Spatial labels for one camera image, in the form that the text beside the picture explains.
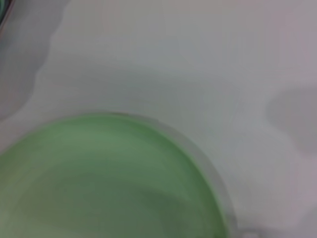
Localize light green plate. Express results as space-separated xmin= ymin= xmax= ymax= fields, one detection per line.
xmin=0 ymin=113 xmax=232 ymax=238

